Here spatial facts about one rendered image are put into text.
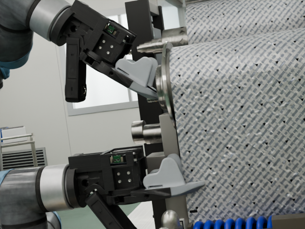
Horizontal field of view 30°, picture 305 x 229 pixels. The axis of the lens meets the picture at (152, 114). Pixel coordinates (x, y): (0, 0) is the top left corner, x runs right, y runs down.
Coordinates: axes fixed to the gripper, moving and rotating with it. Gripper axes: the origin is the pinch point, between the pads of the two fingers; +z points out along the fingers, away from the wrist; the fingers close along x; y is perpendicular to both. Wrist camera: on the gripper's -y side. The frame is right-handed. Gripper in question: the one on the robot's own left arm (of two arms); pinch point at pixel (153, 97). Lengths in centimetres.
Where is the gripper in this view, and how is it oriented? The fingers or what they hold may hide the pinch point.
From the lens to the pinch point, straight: 96.1
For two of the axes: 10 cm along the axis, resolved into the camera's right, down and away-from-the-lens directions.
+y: 5.2, -8.4, -1.8
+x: 2.1, -0.8, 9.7
